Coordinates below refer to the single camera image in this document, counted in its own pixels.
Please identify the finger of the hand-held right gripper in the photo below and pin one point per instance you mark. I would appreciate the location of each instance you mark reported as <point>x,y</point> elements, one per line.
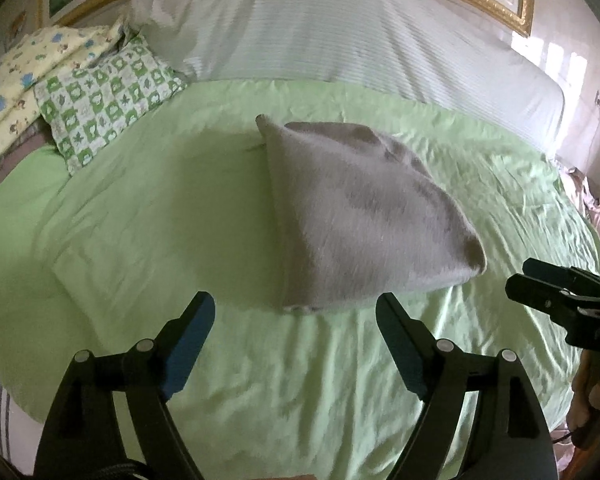
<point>535,292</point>
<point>555,271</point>

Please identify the beige fuzzy sweater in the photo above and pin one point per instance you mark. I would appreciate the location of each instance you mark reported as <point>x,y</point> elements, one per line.
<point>360,215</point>

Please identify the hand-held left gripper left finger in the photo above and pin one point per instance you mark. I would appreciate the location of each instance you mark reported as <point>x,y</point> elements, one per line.
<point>190,345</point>

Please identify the white striped pillow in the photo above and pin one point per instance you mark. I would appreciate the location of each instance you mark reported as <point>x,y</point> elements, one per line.
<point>360,35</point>

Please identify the pink cloth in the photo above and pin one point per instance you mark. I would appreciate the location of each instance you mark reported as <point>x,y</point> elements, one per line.
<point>592,200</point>

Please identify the green checkered pillow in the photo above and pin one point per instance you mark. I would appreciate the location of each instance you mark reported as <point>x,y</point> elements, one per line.
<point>105,95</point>

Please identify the light green bed blanket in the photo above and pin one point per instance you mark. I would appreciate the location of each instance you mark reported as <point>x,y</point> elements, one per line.
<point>230,240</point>

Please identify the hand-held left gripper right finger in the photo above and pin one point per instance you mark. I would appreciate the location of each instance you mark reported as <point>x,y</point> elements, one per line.
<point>402,350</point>

